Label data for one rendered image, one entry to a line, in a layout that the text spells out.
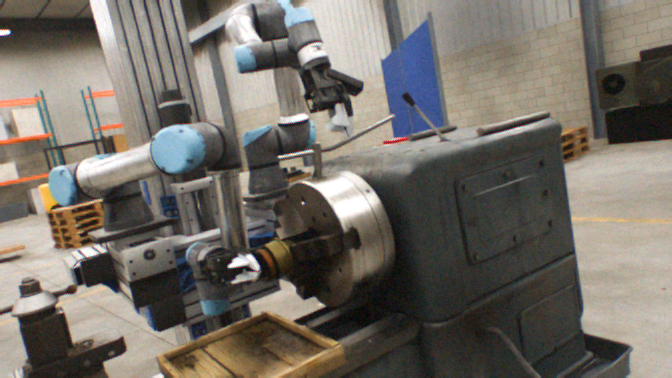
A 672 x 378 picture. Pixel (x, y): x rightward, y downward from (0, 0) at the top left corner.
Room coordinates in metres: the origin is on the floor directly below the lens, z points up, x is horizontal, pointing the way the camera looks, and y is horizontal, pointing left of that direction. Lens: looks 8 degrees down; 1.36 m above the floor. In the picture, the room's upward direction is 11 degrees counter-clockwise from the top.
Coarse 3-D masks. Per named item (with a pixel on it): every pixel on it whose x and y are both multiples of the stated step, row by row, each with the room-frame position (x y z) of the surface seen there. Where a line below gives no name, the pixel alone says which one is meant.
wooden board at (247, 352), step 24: (264, 312) 1.30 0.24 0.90; (216, 336) 1.22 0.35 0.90; (240, 336) 1.22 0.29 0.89; (288, 336) 1.16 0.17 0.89; (312, 336) 1.09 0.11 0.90; (168, 360) 1.11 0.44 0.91; (192, 360) 1.13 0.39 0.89; (216, 360) 1.11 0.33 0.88; (240, 360) 1.08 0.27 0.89; (264, 360) 1.05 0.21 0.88; (288, 360) 1.03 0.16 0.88; (312, 360) 0.97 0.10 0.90; (336, 360) 1.00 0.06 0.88
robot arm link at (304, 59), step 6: (306, 48) 1.33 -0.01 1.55; (312, 48) 1.33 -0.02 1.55; (318, 48) 1.33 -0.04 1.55; (324, 48) 1.35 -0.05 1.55; (300, 54) 1.34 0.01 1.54; (306, 54) 1.33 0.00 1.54; (312, 54) 1.33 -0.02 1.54; (318, 54) 1.33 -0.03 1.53; (324, 54) 1.34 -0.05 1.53; (300, 60) 1.35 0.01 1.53; (306, 60) 1.33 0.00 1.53; (312, 60) 1.33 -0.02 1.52
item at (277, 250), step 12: (276, 240) 1.15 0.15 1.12; (288, 240) 1.16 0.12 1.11; (264, 252) 1.11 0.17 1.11; (276, 252) 1.11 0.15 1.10; (288, 252) 1.12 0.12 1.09; (264, 264) 1.09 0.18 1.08; (276, 264) 1.11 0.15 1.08; (288, 264) 1.12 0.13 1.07; (264, 276) 1.13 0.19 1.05; (276, 276) 1.12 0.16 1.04
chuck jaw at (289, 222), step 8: (280, 200) 1.25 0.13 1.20; (288, 200) 1.25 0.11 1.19; (280, 208) 1.23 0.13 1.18; (288, 208) 1.24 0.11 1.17; (280, 216) 1.22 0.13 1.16; (288, 216) 1.22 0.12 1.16; (296, 216) 1.23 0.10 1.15; (280, 224) 1.20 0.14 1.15; (288, 224) 1.20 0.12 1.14; (296, 224) 1.21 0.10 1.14; (304, 224) 1.21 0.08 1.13; (280, 232) 1.18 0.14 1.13; (288, 232) 1.18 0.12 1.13; (296, 232) 1.19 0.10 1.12; (304, 232) 1.20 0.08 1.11; (312, 232) 1.24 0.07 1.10; (296, 240) 1.21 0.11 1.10
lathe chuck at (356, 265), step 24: (288, 192) 1.26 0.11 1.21; (312, 192) 1.16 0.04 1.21; (336, 192) 1.14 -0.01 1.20; (360, 192) 1.15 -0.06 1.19; (312, 216) 1.19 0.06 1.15; (336, 216) 1.09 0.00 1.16; (360, 216) 1.11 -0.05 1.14; (360, 240) 1.09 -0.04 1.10; (336, 264) 1.13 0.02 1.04; (360, 264) 1.08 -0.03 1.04; (336, 288) 1.14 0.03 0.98; (360, 288) 1.12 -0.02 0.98
